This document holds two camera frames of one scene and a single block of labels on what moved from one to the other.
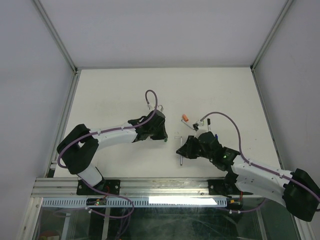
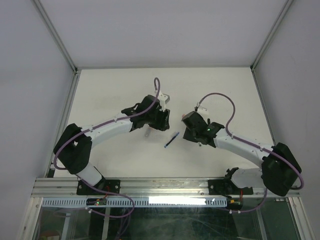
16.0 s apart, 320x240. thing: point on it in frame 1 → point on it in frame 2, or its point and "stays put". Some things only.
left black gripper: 162,135 → 163,124
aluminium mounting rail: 67,187 stays put
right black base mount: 221,187 stays put
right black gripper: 186,150 → 187,136
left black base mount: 112,186 stays put
